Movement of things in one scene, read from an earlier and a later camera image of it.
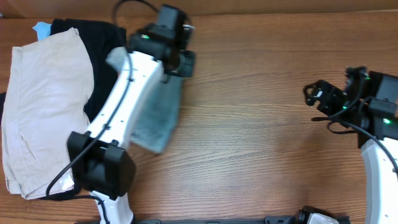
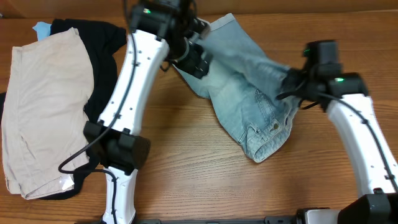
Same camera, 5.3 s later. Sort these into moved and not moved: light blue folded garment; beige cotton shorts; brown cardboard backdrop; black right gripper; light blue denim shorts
Moved: black right gripper; light blue denim shorts
Not moved: beige cotton shorts; brown cardboard backdrop; light blue folded garment
